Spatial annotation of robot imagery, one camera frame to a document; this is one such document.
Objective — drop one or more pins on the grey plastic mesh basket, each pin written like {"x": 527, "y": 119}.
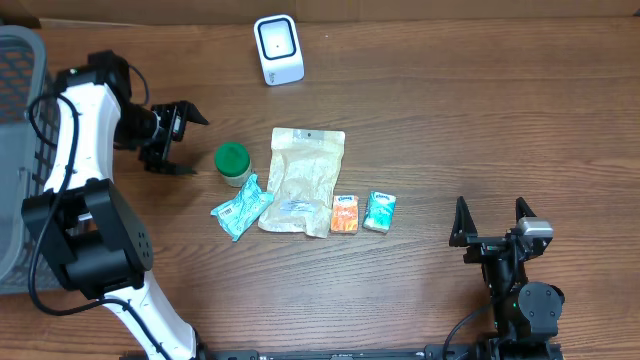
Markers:
{"x": 26, "y": 162}

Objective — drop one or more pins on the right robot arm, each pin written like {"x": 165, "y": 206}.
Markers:
{"x": 525, "y": 311}

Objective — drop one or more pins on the green capped bottle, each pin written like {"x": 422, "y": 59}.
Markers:
{"x": 233, "y": 162}

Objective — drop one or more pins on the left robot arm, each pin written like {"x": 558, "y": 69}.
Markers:
{"x": 91, "y": 249}

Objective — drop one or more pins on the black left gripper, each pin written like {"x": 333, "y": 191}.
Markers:
{"x": 178, "y": 113}

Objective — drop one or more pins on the orange snack packet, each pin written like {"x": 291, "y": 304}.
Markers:
{"x": 345, "y": 214}

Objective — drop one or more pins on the white barcode scanner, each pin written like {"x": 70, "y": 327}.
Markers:
{"x": 279, "y": 50}

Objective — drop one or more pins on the teal Kleenex tissue pack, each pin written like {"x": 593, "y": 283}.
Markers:
{"x": 379, "y": 212}

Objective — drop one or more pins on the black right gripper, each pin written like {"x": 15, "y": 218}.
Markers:
{"x": 482, "y": 247}

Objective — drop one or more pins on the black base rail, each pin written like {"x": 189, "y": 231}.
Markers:
{"x": 430, "y": 352}

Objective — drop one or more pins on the teal snack packet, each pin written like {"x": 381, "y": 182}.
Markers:
{"x": 237, "y": 215}

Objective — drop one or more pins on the beige paper pouch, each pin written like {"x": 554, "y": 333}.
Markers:
{"x": 304, "y": 169}

